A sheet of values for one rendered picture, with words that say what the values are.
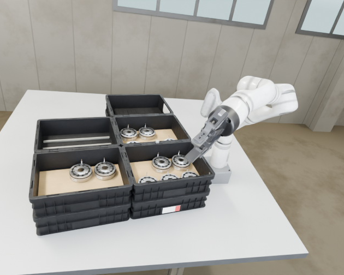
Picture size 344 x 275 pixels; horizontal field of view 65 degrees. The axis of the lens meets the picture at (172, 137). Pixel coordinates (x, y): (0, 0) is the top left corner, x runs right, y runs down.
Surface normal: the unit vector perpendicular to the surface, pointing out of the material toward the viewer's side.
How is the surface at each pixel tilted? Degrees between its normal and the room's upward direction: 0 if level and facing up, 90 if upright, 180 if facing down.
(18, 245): 0
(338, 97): 90
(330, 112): 90
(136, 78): 90
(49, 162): 90
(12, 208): 0
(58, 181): 0
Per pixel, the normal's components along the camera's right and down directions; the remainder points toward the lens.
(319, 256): 0.15, -0.83
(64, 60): 0.17, 0.55
